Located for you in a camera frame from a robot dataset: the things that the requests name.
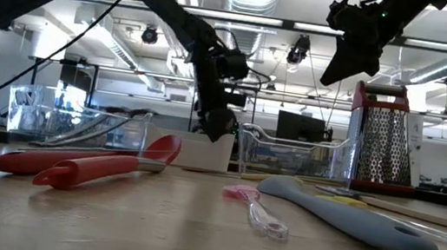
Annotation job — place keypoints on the clear plastic bin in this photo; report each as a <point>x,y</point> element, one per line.
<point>32,111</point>
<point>288,160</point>

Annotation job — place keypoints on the red slotted spatula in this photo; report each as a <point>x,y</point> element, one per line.
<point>25,163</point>

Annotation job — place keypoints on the pink mini spatula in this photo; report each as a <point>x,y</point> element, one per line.
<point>240,192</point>

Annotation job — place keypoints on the red metal box grater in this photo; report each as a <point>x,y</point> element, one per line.
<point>383,143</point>

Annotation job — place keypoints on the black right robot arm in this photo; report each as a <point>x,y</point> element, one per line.
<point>410,9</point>

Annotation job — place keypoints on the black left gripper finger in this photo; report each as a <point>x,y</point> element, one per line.
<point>228,128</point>
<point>213,126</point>

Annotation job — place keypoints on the black slotted spoon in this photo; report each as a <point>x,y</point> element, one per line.
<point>118,110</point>

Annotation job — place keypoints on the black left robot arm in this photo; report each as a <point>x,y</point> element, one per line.
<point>17,4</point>

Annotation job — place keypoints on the black monitor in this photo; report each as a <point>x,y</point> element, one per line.
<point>300,127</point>

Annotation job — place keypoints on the black solid spoon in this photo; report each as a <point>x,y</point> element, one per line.
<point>144,111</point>

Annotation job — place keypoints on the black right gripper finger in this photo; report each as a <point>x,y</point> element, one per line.
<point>343,65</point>
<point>368,61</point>

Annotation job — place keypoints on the white plastic bin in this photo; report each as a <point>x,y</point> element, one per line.
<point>193,151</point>

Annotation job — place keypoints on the black ceiling light beam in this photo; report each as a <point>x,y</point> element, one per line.
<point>243,18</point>

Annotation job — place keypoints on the red spoon with metal neck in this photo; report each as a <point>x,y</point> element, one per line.
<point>90,170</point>

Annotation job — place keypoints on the grey silicone spoon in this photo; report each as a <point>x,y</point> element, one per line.
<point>346,221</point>

